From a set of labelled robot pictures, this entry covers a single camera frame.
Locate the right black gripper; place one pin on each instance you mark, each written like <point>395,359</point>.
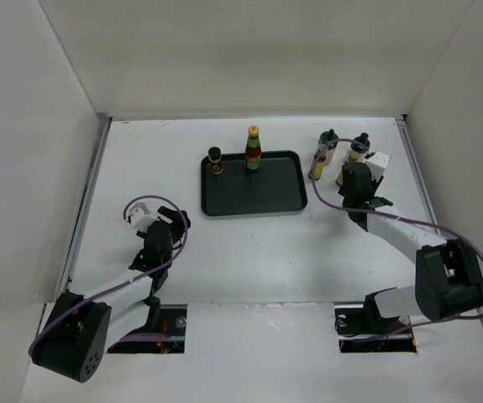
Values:
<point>375,184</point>

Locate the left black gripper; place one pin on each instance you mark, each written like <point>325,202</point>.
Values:
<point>176,220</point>

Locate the yellow-label brown bottle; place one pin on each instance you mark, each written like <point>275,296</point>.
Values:
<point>342,174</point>
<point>318,163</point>

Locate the small spice jar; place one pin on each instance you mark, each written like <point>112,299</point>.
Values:
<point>215,160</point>

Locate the red sauce bottle yellow cap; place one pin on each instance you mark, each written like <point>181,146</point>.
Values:
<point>253,149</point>

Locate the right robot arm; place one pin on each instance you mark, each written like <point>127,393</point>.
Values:
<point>447,280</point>

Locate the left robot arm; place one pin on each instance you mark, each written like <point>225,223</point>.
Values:
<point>122,315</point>

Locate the right black-cap grinder bottle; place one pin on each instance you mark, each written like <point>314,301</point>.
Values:
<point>360,147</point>

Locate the black-cap grinder bottle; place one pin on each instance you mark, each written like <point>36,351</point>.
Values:
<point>327,144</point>
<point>360,147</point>

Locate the left black-cap grinder bottle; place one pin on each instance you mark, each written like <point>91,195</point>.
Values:
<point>327,144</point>

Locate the black plastic tray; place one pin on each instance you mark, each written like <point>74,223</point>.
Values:
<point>277,187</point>

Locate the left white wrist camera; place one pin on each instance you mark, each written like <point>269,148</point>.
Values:
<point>140,218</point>

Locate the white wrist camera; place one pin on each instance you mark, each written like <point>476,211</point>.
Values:
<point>377,163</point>
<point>140,218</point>

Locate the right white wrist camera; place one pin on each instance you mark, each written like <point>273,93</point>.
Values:
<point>377,163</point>

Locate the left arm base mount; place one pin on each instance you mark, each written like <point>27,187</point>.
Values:
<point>163,332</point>

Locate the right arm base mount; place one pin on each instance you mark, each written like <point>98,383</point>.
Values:
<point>361,330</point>

